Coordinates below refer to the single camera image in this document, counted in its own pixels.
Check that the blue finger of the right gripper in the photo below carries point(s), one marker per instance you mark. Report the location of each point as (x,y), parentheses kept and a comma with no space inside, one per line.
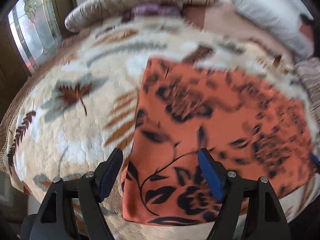
(315,159)

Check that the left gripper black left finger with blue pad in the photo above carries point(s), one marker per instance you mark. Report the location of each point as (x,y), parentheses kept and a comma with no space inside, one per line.
(56,217)

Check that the orange black floral garment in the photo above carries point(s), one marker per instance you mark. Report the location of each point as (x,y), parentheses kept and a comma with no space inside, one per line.
(240,119)

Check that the striped folded quilt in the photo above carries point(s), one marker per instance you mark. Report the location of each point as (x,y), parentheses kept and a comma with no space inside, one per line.
(308,72)

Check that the cream leaf pattern blanket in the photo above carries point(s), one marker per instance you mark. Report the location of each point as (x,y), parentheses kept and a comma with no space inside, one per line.
(77,108)

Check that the black cloth on headboard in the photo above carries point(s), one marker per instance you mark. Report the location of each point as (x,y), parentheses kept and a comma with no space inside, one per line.
(306,20)

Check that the grey blue pillow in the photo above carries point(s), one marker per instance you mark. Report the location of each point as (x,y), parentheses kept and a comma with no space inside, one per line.
(282,19)

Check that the pink brown bed sheet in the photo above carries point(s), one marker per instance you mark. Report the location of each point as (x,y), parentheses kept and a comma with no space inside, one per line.
(223,19)

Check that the stained glass window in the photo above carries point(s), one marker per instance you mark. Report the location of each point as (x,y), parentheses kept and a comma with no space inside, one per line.
(35,31)

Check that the purple cloth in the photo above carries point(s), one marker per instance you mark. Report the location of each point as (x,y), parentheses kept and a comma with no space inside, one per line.
(151,9)

